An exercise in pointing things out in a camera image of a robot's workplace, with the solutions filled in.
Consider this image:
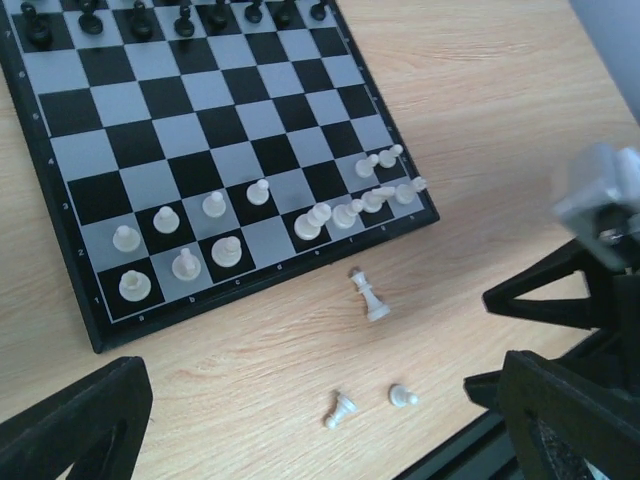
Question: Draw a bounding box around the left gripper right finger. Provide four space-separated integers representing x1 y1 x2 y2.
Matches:
499 351 639 479

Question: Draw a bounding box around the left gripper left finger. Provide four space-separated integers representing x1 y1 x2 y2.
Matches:
1 356 153 479

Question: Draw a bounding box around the white pawn bottom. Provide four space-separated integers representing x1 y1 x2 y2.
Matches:
153 205 180 234

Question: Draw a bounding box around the white rook piece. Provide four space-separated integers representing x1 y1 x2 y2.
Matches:
395 176 427 205

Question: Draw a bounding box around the white queen piece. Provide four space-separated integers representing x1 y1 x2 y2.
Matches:
294 202 332 241

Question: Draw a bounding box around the black pieces row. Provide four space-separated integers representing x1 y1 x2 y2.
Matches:
3 1 337 49

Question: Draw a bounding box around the black and grey chessboard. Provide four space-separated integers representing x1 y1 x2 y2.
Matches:
1 1 439 352

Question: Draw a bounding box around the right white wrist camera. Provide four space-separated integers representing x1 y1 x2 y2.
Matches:
552 143 639 271

